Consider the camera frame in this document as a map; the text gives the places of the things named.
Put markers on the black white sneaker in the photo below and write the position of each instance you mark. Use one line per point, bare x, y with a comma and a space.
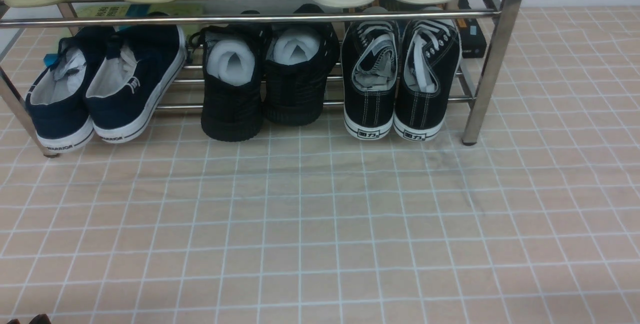
369, 60
431, 53

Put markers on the silver metal shoe rack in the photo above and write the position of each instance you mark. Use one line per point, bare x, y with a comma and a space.
478, 97

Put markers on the black knit shoe right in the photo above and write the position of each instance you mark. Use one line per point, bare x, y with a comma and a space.
299, 59

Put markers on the black knit shoe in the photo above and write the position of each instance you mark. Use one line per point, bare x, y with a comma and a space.
232, 67
299, 59

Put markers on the black knit shoe left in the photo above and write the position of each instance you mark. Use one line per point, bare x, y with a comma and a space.
232, 67

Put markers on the black book with orange text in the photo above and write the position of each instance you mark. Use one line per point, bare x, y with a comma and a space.
474, 42

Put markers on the navy canvas shoe right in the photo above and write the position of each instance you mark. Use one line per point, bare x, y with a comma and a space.
140, 63

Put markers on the navy canvas shoe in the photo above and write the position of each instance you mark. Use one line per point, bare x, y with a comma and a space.
140, 63
55, 101

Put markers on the navy canvas shoe left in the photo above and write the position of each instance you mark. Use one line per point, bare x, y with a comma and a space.
55, 101

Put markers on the dark object bottom left corner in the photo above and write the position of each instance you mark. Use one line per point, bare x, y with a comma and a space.
38, 319

